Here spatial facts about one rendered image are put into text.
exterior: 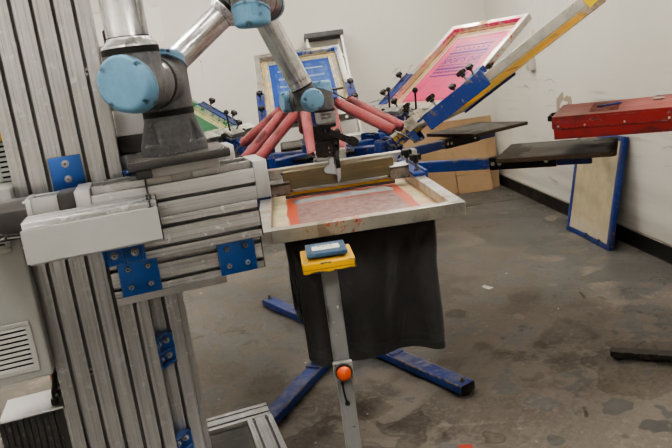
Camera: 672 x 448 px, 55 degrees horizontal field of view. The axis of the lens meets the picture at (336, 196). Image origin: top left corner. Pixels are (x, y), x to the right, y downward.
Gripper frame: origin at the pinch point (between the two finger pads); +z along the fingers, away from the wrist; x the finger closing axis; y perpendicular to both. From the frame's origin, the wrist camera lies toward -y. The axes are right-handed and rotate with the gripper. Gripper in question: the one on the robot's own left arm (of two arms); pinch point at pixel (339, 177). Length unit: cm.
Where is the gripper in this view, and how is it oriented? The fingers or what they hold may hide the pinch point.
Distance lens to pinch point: 235.1
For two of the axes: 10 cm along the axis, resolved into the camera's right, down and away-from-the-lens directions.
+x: 1.0, 1.8, -9.8
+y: -9.9, 1.5, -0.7
